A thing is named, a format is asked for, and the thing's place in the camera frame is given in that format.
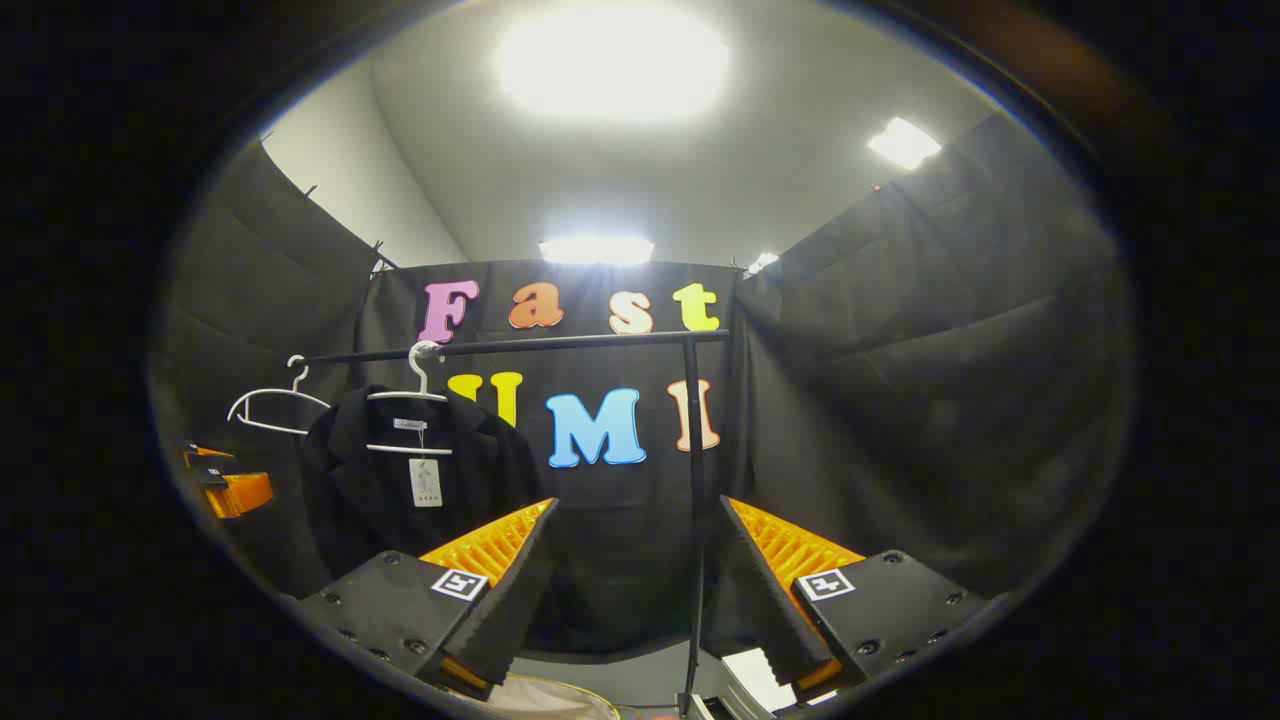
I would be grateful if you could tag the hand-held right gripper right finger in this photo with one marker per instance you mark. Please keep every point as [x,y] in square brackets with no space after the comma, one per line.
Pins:
[770,610]

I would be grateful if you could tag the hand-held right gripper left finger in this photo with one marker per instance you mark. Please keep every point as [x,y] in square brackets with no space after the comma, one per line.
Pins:
[510,610]

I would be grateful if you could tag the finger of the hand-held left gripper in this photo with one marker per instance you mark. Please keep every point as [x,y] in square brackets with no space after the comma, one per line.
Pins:
[205,455]
[240,492]

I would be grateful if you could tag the beige laundry hamper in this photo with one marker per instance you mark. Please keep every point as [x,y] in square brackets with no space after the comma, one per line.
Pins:
[550,702]

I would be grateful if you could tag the black knit jacket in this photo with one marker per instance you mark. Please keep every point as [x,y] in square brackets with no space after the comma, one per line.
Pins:
[360,500]

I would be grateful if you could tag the white plastic hanger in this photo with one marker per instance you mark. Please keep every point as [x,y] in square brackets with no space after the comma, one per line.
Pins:
[296,385]
[424,380]

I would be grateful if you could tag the black metal clothes rack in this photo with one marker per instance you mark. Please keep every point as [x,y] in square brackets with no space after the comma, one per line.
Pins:
[694,480]

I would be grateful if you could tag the white flat box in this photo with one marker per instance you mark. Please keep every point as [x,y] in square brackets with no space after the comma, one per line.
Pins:
[755,675]

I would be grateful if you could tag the black backdrop cloth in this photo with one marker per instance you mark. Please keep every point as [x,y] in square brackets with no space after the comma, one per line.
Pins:
[900,400]

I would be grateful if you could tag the small ceiling light panel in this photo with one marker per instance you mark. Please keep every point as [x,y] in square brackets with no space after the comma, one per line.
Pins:
[762,262]

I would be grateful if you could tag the long ceiling light panel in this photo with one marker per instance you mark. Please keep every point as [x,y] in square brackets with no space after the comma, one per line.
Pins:
[597,250]

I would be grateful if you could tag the square ceiling light panel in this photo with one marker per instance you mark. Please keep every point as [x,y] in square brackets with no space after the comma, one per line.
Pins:
[904,143]

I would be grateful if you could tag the large ceiling light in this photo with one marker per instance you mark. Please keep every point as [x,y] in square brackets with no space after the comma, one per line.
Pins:
[610,60]

